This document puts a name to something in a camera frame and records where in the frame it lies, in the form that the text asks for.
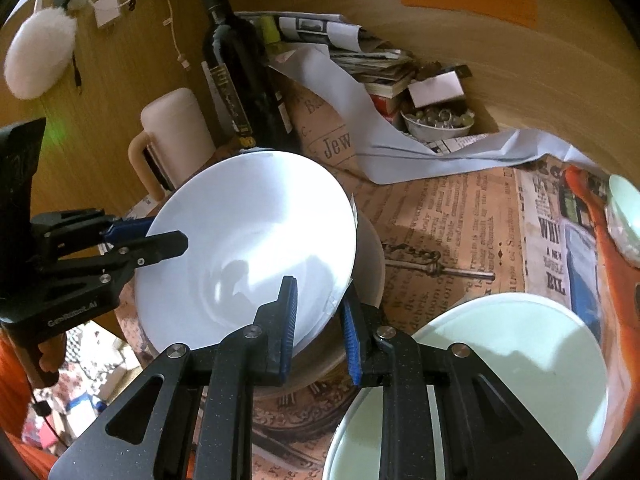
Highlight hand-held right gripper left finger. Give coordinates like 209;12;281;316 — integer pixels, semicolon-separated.
47;275;299;480

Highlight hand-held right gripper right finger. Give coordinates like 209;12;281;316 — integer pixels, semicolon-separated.
340;287;581;480

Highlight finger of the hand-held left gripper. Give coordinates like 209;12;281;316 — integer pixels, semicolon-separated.
32;209;157;262
35;230;189;294

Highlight beige bowl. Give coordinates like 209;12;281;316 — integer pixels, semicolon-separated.
140;210;387;392

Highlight white black polka dot bowl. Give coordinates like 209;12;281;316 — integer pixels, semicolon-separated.
134;150;359;356

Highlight mint green plate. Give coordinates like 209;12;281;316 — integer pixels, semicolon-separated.
322;292;610;480

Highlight person's left hand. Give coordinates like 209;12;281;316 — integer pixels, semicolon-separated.
38;331;69;377

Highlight orange fabric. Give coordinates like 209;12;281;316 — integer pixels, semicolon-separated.
0;337;57;467

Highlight cream mug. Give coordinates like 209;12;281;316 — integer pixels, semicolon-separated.
129;87;217;197

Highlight newspaper print tablecloth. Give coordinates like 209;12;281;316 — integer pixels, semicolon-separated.
115;80;621;480

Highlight white fluffy toy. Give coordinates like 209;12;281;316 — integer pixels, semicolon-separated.
4;7;77;99

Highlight dark wine bottle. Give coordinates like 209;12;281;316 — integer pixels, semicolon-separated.
194;0;302;154

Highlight white charger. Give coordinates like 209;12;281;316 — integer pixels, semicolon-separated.
94;0;122;29

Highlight white bowl of marbles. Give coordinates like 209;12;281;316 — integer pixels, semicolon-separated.
400;104;474;142

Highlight white paper sheet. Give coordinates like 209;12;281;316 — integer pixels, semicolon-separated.
267;46;597;187

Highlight red book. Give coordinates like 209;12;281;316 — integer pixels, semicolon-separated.
372;92;404;117

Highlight white folded card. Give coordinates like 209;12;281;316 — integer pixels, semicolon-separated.
407;71;464;106

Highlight folded newspaper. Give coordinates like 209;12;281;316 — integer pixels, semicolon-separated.
260;12;362;54

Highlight orange cloth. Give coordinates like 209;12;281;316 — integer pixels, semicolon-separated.
562;167;640;332

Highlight pile of magazines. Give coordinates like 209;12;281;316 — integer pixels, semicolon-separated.
330;35;417;99

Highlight small mint green bowl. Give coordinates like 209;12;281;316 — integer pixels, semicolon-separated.
606;174;640;257

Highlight white beaded cable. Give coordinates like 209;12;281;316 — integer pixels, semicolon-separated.
159;0;192;69

